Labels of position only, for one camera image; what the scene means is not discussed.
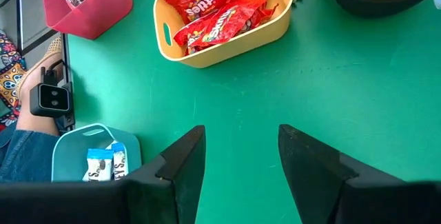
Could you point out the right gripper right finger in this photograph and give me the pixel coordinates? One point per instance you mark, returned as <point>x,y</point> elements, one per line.
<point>310,175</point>

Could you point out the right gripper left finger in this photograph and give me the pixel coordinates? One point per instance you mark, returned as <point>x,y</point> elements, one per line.
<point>189,165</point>

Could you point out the blue white Hershey's bar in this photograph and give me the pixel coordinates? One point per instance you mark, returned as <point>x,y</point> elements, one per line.
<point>120,160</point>
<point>99,164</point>

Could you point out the green table mat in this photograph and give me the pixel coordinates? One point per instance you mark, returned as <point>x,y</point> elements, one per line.
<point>275,96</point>

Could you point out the teal plastic bin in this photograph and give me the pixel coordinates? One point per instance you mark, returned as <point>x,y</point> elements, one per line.
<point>69,158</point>

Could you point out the orange plastic bin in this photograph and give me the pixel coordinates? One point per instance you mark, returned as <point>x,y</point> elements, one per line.
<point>241,45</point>

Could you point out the person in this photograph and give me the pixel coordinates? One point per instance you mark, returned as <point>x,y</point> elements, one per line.
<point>27,155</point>

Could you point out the red plastic bin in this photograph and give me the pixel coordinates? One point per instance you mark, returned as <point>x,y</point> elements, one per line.
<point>96,13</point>

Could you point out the beige woven shoe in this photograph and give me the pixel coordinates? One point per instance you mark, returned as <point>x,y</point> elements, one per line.
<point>41,62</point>

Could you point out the colourful patterned cloth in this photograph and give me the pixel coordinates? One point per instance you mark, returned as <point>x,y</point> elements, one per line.
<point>8,79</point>

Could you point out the small black camera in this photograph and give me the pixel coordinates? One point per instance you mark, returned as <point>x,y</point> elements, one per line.
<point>50,100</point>

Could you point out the black table frame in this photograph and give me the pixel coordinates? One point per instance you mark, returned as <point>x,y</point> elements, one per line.
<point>68,50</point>

